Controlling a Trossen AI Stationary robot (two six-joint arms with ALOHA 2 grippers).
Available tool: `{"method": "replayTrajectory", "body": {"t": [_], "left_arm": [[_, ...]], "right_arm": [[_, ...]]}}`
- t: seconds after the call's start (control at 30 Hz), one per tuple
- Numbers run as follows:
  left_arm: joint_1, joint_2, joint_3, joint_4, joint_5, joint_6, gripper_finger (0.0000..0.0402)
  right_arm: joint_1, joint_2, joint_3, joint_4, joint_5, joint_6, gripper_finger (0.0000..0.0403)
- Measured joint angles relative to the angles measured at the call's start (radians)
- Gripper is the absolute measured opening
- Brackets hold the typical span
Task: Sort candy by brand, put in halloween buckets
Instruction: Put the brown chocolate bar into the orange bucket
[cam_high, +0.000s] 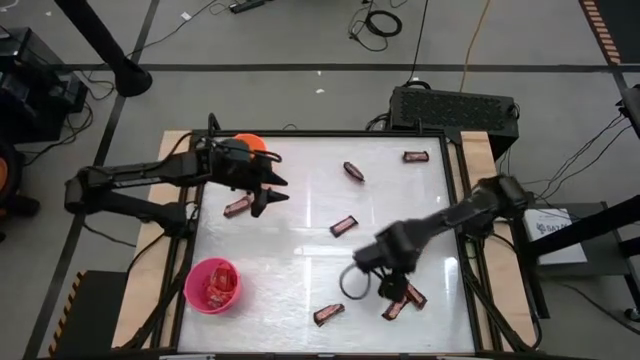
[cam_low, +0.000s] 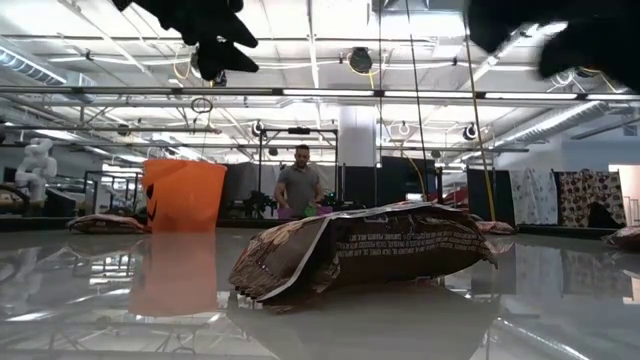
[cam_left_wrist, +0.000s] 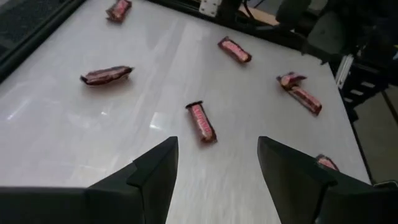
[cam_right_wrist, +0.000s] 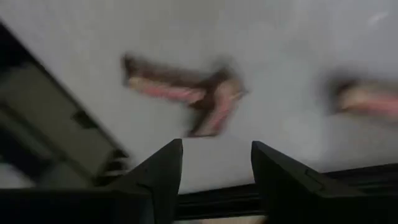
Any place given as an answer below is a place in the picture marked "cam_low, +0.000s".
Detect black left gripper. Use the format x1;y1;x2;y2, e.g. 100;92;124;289
112;0;261;82

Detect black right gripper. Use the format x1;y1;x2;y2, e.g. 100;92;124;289
467;0;640;92

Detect orange halloween bucket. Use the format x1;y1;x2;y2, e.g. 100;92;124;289
141;158;229;235

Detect long ceiling light bar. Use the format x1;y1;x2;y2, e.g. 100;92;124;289
0;84;640;104

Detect dark floral cloth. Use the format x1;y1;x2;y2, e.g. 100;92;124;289
555;169;627;229

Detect person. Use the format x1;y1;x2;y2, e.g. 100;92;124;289
273;143;326;220

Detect white patterned cloth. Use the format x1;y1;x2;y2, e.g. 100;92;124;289
508;167;559;226

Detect white pillar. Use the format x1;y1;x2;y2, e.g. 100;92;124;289
338;104;377;169

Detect black curtain panel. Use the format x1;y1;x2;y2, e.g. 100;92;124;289
467;168;511;225

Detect white humanoid robot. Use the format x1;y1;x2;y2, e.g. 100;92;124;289
13;137;59;204

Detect silver ventilation duct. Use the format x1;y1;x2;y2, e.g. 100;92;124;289
492;99;640;151

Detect black metal frame station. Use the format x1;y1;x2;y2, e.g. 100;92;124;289
255;125;342;221

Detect yellow cable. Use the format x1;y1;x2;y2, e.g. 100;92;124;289
462;29;497;222

